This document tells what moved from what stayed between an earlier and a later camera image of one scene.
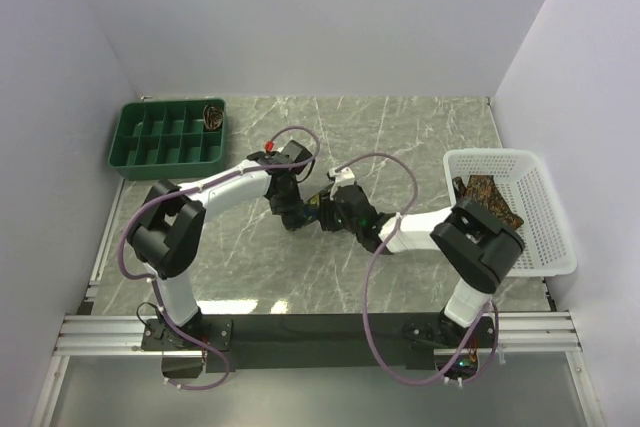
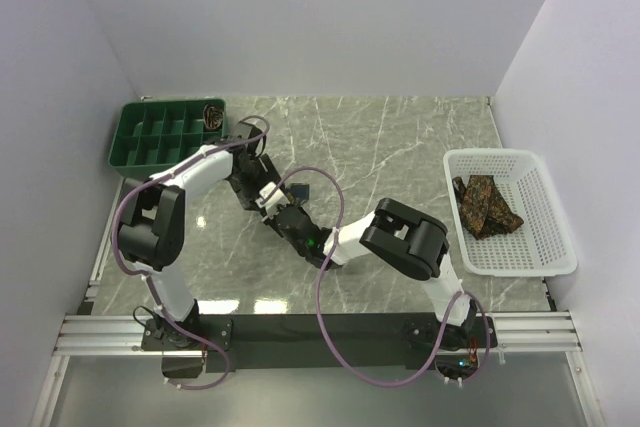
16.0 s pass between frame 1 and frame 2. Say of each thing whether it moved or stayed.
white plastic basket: stayed
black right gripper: moved
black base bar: stayed
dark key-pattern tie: stayed
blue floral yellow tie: moved
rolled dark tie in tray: stayed
